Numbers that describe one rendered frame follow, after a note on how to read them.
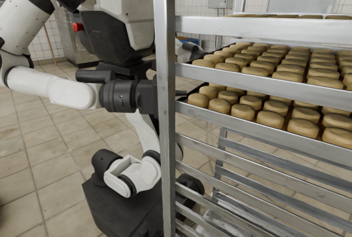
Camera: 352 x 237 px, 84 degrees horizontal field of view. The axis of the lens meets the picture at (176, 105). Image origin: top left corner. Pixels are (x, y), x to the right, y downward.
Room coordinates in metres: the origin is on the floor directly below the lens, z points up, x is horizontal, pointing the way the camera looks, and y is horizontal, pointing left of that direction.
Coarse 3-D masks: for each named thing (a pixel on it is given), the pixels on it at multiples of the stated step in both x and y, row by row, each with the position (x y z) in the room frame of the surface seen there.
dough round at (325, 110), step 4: (324, 108) 0.39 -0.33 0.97; (328, 108) 0.39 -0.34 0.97; (332, 108) 0.38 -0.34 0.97; (324, 112) 0.39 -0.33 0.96; (328, 112) 0.38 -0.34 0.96; (336, 112) 0.37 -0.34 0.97; (340, 112) 0.37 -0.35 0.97; (344, 112) 0.37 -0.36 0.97; (348, 112) 0.37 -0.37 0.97; (348, 116) 0.37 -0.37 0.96
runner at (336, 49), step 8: (232, 40) 0.78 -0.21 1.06; (240, 40) 0.76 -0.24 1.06; (248, 40) 0.74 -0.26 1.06; (256, 40) 0.73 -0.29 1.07; (288, 48) 0.67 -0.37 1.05; (312, 48) 0.63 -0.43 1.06; (320, 48) 0.62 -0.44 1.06; (328, 48) 0.61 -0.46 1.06; (336, 48) 0.60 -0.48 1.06; (344, 48) 0.59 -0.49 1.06
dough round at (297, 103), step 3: (294, 102) 0.43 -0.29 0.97; (297, 102) 0.42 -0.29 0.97; (300, 102) 0.41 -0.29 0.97; (303, 102) 0.41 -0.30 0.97; (294, 105) 0.43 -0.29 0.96; (297, 105) 0.42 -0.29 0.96; (300, 105) 0.41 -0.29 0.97; (303, 105) 0.41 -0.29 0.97; (306, 105) 0.40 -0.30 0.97; (309, 105) 0.40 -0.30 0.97; (312, 105) 0.40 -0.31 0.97; (315, 105) 0.40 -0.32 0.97; (312, 108) 0.40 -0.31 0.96; (315, 108) 0.40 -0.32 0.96
